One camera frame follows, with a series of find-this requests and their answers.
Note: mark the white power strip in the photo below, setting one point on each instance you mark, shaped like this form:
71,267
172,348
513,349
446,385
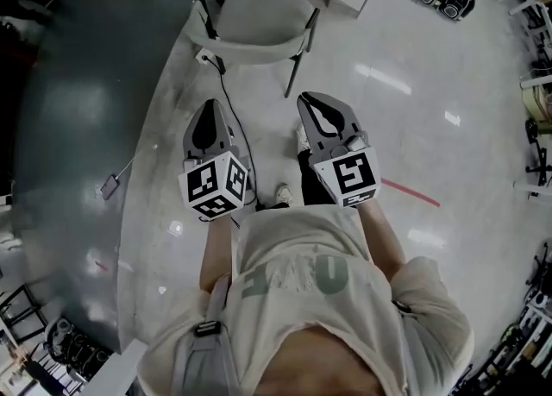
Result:
204,54

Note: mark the heap of black gear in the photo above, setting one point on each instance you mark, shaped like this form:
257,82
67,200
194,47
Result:
73,347

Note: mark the white flat panel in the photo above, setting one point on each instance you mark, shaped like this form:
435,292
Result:
131,368

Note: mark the person's right forearm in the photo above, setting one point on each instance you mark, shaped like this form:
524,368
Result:
384,239

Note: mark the pale yellow box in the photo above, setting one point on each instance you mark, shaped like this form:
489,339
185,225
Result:
535,103

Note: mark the person's left white shoe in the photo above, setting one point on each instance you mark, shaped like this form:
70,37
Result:
284,193

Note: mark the small grey phone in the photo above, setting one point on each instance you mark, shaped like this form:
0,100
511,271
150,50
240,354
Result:
110,187

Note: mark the person's black trousers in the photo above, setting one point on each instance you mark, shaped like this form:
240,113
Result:
315,183

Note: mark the person's left forearm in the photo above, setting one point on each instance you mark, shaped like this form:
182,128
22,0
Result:
217,247

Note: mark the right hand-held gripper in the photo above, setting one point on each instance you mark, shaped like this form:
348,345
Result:
351,176

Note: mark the red floor tape strip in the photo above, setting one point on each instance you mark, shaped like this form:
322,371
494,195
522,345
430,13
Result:
409,192

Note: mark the black metal frame rack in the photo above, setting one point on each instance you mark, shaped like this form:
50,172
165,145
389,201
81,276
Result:
21,312

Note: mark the person's right white shoe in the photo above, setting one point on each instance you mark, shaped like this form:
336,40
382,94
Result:
302,137

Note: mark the person's beige printed shirt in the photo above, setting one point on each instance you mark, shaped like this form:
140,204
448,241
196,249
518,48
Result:
302,321

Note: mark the person's white shoe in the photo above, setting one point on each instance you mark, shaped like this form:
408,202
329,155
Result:
302,137
284,193

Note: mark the black office chair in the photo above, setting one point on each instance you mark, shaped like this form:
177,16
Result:
539,148

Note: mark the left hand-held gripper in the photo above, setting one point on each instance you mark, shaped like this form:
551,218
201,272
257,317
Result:
211,187

